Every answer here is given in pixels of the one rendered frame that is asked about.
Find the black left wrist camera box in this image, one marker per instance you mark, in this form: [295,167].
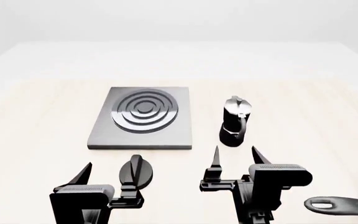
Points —
[82,198]

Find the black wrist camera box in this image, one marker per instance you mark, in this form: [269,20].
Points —
[82,198]
[281,178]

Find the grey stove plate with burner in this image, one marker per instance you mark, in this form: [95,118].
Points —
[104,135]

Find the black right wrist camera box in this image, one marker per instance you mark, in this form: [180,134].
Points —
[281,178]

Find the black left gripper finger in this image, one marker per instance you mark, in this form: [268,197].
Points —
[128,190]
[84,176]

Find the black silver moka pot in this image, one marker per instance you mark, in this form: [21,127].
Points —
[232,121]

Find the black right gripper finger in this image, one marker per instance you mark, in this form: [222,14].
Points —
[214,173]
[259,158]

